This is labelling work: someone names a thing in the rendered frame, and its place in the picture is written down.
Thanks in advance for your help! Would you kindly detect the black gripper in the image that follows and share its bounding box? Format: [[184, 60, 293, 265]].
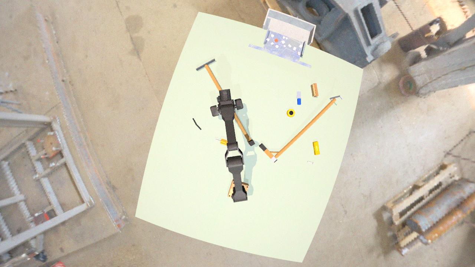
[[210, 98, 243, 117]]

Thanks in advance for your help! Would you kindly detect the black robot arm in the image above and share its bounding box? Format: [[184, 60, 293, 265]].
[[217, 89, 248, 202]]

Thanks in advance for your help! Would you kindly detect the tan wooden block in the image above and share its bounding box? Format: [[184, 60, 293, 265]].
[[311, 83, 318, 97]]

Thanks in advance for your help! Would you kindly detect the yellow rectangular block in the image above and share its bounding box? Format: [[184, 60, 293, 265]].
[[313, 141, 320, 155]]

